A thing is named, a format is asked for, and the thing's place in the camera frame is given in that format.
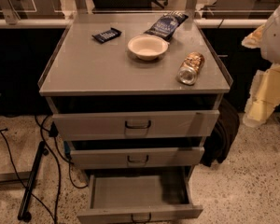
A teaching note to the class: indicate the grey middle drawer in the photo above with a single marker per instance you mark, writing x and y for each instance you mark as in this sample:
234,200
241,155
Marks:
137,157

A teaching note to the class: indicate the black floor bar with wheels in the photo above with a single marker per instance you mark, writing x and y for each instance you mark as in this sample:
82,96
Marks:
24,214

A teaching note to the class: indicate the black bag on floor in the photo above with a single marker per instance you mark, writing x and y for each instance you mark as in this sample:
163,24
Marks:
217,146

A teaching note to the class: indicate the grey drawer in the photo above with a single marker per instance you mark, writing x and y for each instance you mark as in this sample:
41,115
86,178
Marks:
138,199
137,157
130,125

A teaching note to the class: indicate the grey top drawer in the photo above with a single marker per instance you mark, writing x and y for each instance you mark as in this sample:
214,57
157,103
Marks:
130,125

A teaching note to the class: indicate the grey bottom drawer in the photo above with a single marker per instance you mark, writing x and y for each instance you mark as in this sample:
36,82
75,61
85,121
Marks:
138,199

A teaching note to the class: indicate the grey drawer cabinet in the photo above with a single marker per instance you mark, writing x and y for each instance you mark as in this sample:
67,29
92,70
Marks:
85,76

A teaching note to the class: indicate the dark blue chip bag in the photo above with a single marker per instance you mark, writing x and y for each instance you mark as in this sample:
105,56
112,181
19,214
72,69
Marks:
166,25

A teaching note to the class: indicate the orange soda can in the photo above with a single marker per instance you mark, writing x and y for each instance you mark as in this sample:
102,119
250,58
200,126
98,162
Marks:
190,68

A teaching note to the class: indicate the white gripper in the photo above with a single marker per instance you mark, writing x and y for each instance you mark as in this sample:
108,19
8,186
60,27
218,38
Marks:
277,36

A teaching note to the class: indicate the white bowl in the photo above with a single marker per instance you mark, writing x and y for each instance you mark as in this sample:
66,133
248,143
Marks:
147,47

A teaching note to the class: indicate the dark blue candy bar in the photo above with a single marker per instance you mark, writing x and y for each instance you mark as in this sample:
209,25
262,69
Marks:
108,35

